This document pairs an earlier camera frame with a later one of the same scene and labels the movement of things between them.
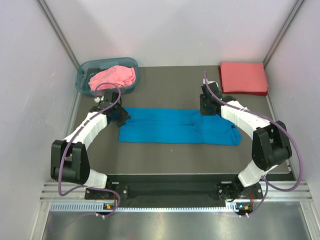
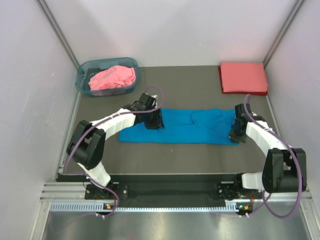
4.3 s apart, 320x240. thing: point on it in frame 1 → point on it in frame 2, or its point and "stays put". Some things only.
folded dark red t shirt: (254, 93) stays put
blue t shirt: (177, 126) stays put
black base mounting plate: (174, 189) stays put
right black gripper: (204, 112) → (235, 138)
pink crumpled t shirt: (122, 75) stays put
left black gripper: (125, 116) → (157, 122)
